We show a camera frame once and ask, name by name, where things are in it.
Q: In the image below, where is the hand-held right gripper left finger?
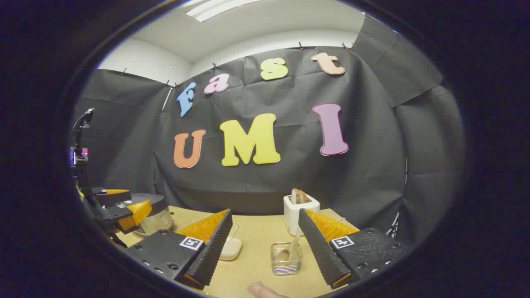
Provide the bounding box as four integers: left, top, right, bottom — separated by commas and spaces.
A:
124, 209, 233, 290

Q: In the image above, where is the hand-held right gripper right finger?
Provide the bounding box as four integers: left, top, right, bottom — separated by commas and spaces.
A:
298, 208, 408, 289

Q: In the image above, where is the wooden spoon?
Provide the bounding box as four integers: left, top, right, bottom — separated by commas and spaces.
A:
275, 227, 305, 262

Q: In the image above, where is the silver black rice cooker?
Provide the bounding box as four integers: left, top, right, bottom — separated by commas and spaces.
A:
130, 193, 174, 237

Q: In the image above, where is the metal wire chopstick holder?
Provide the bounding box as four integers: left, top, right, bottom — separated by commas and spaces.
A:
271, 242, 303, 276

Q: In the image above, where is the computer monitor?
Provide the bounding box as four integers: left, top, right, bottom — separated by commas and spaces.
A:
70, 147, 88, 167

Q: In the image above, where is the clear plastic container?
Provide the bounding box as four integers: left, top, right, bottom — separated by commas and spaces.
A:
219, 223, 244, 262

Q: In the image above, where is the white toaster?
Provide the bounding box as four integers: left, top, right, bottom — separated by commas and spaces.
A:
284, 194, 320, 236

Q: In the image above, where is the black backdrop cloth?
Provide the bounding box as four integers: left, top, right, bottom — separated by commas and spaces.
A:
72, 14, 464, 249

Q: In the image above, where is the ceiling light panel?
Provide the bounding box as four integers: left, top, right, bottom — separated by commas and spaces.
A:
185, 0, 265, 22

